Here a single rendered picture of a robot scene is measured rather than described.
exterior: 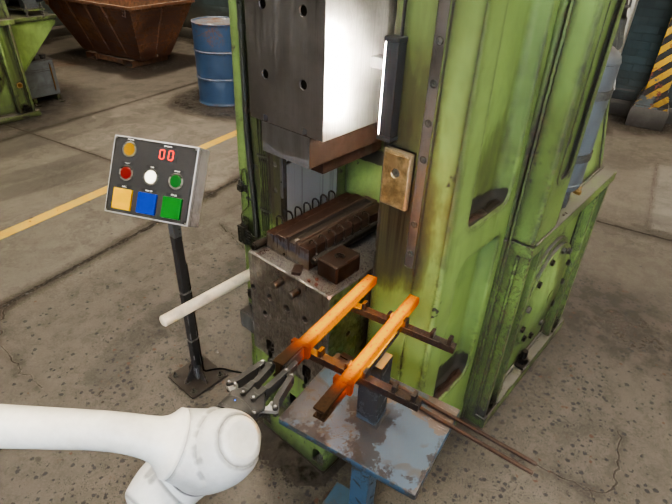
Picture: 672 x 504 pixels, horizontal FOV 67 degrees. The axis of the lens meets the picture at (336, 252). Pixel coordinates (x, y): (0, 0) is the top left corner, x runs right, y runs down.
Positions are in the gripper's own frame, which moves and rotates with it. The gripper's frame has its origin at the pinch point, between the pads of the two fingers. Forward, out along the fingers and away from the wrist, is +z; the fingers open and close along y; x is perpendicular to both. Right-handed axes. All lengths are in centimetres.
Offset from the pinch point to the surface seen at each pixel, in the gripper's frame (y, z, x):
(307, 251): -28, 49, -7
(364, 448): 15.7, 10.2, -30.4
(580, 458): 74, 108, -105
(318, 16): -24, 47, 62
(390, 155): -6, 56, 28
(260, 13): -45, 51, 60
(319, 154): -26, 52, 25
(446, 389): 19, 80, -71
